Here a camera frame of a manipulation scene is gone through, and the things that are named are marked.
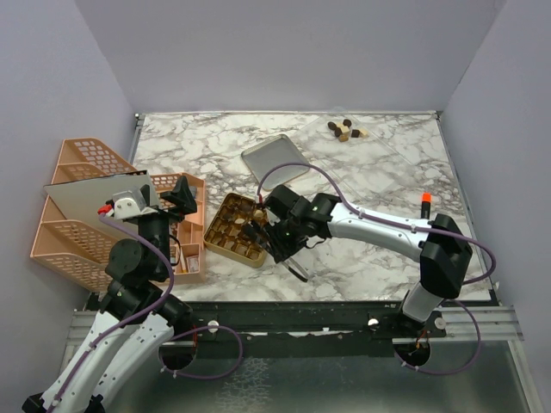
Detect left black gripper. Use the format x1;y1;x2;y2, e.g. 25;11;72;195
139;175;197;277

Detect black metal tongs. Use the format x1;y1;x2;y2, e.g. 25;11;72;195
242;222;268;249

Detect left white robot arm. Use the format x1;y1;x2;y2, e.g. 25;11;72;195
22;176;197;412

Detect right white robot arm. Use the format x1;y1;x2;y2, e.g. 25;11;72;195
263;186;473;336

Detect gold chocolate box tray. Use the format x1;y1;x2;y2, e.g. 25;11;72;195
203;193;268;268

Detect peach desk organizer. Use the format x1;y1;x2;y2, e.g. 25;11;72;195
152;172;207;285

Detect silver tin lid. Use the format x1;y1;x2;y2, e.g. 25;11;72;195
241;134;308;191

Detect white board sheet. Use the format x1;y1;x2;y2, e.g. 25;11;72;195
44;173;159;239

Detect peach mesh file rack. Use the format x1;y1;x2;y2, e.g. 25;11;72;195
30;138;161;293

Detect orange black marker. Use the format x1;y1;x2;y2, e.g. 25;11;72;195
421;193;432;220

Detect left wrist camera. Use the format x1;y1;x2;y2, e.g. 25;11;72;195
97;185;158;220

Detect black mounting rail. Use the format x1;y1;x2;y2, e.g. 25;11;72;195
72;300;526;358

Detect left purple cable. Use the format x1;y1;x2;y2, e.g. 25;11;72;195
40;213;243;413

